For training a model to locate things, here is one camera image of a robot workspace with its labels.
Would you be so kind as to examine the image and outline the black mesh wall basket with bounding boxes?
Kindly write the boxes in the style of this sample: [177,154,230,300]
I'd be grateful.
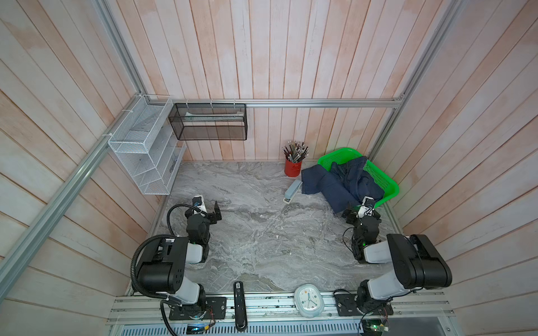
[168,102,248,141]

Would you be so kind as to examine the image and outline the grey blue stapler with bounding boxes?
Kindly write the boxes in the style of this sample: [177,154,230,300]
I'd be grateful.
[283,179,303,204]

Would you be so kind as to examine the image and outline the red pencil cup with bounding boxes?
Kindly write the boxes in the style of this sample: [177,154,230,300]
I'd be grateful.
[282,141,309,177]

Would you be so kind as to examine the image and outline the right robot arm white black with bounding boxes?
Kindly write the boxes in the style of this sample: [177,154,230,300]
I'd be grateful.
[342,205,453,314]

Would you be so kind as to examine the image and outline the green plastic basket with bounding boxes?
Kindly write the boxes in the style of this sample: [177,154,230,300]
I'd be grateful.
[317,148,399,208]

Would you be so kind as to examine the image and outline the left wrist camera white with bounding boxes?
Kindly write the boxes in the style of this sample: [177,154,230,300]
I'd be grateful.
[192,195,207,212]

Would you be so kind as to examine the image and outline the aluminium front rail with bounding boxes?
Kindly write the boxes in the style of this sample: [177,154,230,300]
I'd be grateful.
[105,290,463,335]

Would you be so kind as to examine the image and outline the white wire mesh shelf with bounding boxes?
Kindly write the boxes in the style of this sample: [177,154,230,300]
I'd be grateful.
[108,95,186,195]

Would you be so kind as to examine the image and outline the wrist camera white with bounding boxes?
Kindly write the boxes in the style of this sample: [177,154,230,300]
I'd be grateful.
[192,195,207,212]
[359,196,376,217]

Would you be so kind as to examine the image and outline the black remote control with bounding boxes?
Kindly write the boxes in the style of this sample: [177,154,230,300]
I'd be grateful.
[233,281,248,332]

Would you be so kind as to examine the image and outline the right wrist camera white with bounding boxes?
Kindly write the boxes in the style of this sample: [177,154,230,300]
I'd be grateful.
[359,196,376,217]

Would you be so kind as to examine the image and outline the dark blue denim trousers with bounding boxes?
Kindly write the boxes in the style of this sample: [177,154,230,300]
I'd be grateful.
[301,156,385,214]

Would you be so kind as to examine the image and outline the white round clock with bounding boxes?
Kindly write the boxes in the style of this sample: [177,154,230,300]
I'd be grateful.
[294,284,324,319]

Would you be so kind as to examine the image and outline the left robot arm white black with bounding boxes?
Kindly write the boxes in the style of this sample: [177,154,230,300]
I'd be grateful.
[130,196,222,319]

